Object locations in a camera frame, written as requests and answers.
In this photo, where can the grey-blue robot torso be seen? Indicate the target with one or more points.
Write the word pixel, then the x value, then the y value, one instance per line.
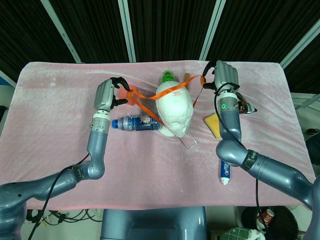
pixel 152 225

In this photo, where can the white frame pole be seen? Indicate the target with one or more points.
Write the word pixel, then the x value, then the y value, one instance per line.
pixel 63 35
pixel 300 42
pixel 127 32
pixel 212 30

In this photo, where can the brown wooden stick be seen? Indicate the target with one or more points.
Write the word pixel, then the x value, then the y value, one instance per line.
pixel 186 76

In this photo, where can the brown snack packet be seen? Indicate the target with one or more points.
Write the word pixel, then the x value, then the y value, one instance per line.
pixel 246 106

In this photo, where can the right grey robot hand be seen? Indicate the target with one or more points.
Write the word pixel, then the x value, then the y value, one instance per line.
pixel 226 75

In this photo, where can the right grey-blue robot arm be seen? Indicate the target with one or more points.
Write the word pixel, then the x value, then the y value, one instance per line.
pixel 230 122

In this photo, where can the green capped bottle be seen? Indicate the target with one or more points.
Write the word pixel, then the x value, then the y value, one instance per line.
pixel 168 77

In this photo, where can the blue plastic drink bottle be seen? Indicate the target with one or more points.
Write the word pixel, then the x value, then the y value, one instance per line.
pixel 130 123

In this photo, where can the white foam mannequin head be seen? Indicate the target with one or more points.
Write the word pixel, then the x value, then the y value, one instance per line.
pixel 175 112

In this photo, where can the pink plush table cloth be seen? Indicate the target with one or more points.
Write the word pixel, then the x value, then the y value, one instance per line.
pixel 62 137

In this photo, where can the red paper cup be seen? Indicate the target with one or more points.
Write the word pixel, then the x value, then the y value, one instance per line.
pixel 266 218

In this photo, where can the blue white toothpaste tube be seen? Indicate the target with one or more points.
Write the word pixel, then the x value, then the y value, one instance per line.
pixel 225 172

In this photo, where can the red foam cube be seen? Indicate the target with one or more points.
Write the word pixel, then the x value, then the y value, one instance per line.
pixel 134 89

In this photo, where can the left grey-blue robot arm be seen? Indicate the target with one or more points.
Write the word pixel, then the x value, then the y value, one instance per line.
pixel 97 150

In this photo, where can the yellow sponge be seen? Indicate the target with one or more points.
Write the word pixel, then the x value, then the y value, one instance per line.
pixel 212 122

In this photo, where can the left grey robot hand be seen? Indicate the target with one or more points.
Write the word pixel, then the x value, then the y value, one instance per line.
pixel 103 96

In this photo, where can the black curtain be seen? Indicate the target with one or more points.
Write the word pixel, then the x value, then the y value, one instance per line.
pixel 170 27

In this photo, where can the clear plastic badge holder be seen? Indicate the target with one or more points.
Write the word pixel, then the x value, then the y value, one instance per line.
pixel 187 141

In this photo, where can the black waste bag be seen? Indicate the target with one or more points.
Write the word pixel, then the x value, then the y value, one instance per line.
pixel 285 220

